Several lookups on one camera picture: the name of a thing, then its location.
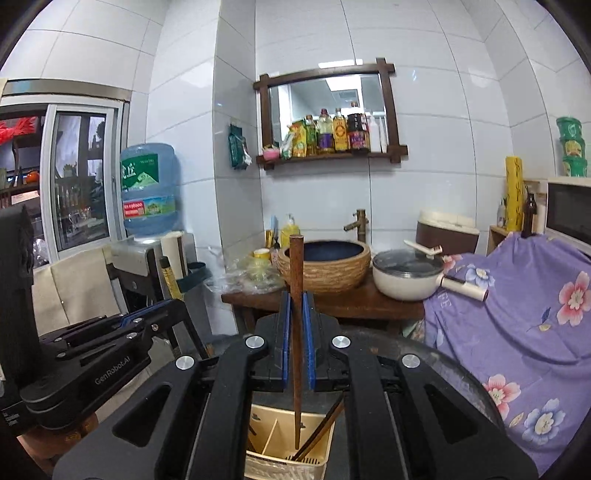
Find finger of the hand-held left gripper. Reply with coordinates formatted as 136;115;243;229
39;298;209;361
56;322;161;366

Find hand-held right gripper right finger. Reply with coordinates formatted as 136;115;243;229
302;292;540;480

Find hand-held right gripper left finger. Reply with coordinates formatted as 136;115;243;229
52;292;293;480

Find cream perforated utensil holder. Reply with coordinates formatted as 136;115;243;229
244;401;335;480

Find black chopstick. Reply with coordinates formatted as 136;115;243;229
288;418;337;463

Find person's left hand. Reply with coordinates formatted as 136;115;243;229
21;412;100;464

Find grey water dispenser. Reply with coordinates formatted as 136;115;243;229
111;233;185;315

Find paper cup sleeve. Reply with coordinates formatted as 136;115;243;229
159;233;188;301

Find woven-pattern basin sink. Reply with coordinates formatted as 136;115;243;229
277;239;373;296

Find clear plastic bags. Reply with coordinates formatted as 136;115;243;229
208;251;288;296

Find yellow soap dispenser bottle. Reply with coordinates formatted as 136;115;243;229
281;213;301;250

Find white pot with glass lid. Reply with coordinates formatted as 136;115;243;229
372;249;490;304

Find bamboo-style faucet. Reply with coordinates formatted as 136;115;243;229
344;209;370;243

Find blue water jug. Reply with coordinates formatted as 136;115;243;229
120;142;179;239

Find aluminium sliding window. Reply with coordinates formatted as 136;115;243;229
0;78;133;267

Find white rice paddle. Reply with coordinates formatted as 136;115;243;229
404;239;443;257

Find brown and white rice cooker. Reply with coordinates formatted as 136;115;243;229
416;210;480;257

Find green hanging packet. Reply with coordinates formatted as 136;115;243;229
228;124;250;170

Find yellow green snack packet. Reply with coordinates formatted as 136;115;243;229
281;121;308;159

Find green bottle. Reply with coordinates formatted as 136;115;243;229
305;115;320;157

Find purple label bottle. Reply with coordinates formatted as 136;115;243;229
318;108;336;154

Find yellow oil bottle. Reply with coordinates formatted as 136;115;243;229
333;108;350;152

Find dark soy sauce bottle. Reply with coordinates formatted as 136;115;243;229
347;102;371;154

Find purple floral cloth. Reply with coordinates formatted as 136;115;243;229
416;233;591;476

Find white squeeze bottle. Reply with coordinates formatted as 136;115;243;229
368;111;387;153

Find red tassel ornament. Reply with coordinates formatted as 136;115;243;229
0;116;40;145

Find wooden-framed mirror with shelf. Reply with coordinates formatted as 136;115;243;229
252;58;409;171

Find yellow roll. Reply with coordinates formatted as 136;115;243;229
505;156;525;234

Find brown glass bottle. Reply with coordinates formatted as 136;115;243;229
522;186;539;239

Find white microwave oven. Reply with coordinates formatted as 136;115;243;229
546;178;591;256

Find dark teal wall caddy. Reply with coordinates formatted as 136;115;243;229
178;261;214;292

